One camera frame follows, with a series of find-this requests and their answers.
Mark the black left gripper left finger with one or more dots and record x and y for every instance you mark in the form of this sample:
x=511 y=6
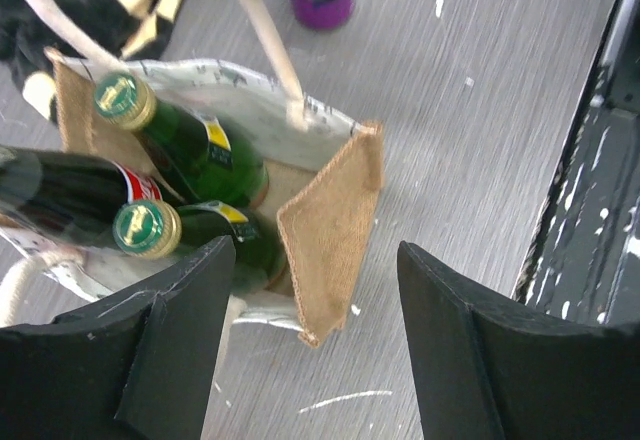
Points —
x=137 y=364

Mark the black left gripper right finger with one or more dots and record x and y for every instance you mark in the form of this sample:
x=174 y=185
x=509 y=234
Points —
x=488 y=367

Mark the green glass bottle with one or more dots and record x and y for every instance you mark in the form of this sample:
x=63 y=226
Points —
x=202 y=158
x=153 y=229

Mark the dark cola bottle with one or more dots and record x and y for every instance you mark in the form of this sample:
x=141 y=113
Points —
x=69 y=197

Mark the brown canvas bag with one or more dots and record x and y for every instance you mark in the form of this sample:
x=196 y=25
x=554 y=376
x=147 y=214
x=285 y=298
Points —
x=325 y=175

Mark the purple soda can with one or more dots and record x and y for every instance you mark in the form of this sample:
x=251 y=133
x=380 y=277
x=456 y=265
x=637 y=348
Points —
x=323 y=15

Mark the black floral blanket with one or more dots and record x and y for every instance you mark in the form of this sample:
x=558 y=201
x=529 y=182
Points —
x=128 y=29

